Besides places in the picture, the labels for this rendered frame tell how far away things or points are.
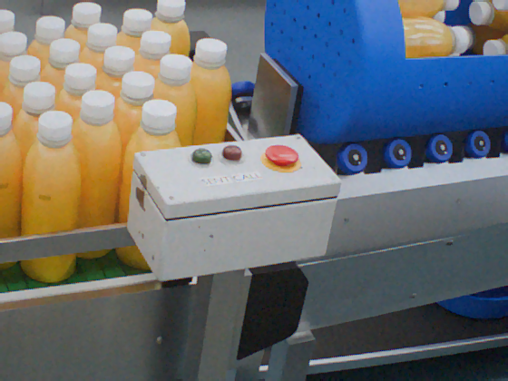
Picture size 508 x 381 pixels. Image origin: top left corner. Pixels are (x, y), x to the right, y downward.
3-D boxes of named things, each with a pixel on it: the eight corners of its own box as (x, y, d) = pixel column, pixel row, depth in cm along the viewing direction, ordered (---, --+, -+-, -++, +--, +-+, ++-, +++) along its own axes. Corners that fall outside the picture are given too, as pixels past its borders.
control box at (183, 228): (326, 257, 123) (343, 179, 118) (158, 283, 115) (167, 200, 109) (286, 207, 130) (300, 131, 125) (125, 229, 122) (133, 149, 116)
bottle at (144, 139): (107, 263, 133) (120, 127, 122) (122, 232, 139) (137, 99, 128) (163, 278, 132) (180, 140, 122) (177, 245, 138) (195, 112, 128)
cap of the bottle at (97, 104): (84, 121, 123) (86, 106, 122) (77, 104, 126) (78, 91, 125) (117, 118, 125) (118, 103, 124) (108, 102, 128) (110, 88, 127)
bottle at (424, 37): (346, 9, 143) (457, 8, 151) (323, 30, 149) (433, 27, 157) (360, 58, 141) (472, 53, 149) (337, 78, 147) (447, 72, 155)
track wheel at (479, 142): (481, 122, 159) (473, 123, 161) (464, 140, 157) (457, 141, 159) (497, 145, 160) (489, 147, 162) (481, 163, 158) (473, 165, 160)
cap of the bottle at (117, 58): (126, 73, 134) (128, 61, 133) (98, 67, 135) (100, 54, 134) (138, 62, 137) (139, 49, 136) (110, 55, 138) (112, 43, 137)
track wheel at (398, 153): (401, 130, 153) (394, 131, 154) (382, 149, 151) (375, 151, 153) (419, 154, 154) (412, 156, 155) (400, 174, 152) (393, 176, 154)
